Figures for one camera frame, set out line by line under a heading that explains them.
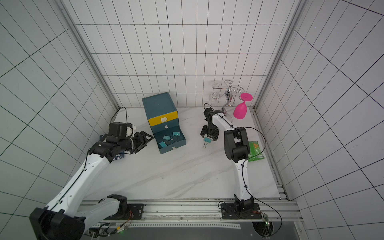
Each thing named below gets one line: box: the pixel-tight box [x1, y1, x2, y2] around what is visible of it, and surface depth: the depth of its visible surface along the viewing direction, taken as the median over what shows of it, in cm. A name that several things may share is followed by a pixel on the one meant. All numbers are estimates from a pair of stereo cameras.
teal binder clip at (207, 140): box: [202, 137, 212, 149], surface depth 101 cm
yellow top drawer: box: [148, 111, 179, 127], surface depth 90 cm
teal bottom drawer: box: [153, 125, 187, 155], surface depth 100 cm
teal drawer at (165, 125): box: [150, 118, 180, 133], surface depth 97 cm
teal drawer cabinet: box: [142, 92, 187, 146], surface depth 97 cm
